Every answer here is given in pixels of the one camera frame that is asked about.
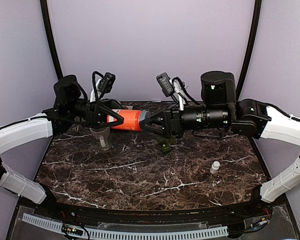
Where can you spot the black right corner frame post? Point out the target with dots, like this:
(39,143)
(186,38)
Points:
(250,45)

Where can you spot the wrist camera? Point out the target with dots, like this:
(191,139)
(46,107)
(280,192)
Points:
(101,85)
(174,89)

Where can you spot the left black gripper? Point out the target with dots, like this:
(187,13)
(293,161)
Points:
(97,114)

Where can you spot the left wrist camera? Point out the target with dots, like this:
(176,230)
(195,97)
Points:
(101,85)

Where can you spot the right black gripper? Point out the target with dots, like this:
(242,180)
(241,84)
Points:
(170,122)

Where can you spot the black left corner frame post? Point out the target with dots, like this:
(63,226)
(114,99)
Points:
(50,38)

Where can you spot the small white pill bottle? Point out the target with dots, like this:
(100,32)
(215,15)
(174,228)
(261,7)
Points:
(214,167)

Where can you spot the orange pill bottle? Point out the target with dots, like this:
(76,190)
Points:
(131,119)

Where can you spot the grey slotted cable duct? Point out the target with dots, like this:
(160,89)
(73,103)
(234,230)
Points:
(113,231)

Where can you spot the black corner frame post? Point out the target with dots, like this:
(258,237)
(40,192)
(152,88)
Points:
(50,38)
(250,45)

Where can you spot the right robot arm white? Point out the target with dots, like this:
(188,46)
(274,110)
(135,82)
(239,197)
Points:
(247,117)

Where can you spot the grey bottle cap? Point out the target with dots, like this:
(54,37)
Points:
(143,115)

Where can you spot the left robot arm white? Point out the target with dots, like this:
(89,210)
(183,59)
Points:
(71,107)

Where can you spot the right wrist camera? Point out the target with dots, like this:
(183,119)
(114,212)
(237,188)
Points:
(174,89)

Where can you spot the black front table rail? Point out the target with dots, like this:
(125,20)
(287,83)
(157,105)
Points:
(82,212)

